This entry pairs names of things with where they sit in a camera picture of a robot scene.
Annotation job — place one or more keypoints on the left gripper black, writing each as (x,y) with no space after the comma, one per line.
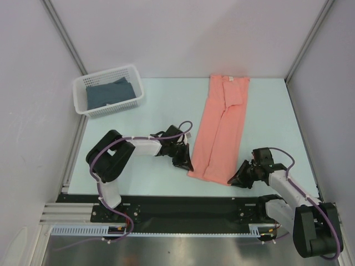
(184,162)

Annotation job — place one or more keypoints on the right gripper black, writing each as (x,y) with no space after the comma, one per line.
(244,172)

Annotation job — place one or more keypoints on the salmon pink t shirt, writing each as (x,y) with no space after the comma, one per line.
(216,148)

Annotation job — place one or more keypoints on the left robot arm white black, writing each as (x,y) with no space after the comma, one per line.
(108,158)

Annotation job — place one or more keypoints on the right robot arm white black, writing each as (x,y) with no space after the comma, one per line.
(314,225)

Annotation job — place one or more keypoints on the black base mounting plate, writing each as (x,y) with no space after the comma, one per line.
(189,215)

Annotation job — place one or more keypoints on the blue grey t shirt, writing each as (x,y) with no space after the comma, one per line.
(110,93)

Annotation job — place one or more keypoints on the white plastic basket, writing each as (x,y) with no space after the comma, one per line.
(80,84)

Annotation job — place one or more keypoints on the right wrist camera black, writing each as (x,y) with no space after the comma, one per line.
(262,157)

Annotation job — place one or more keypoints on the aluminium frame rail front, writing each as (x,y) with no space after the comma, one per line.
(66,213)

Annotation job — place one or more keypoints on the white slotted cable duct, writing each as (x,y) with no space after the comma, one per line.
(76,230)

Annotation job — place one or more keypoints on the right corner aluminium post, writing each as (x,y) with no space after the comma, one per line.
(320,19)

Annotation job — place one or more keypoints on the corner aluminium post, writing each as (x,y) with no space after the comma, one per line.
(63,34)
(320,19)

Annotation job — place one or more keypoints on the left corner aluminium post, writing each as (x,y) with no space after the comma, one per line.
(63,34)

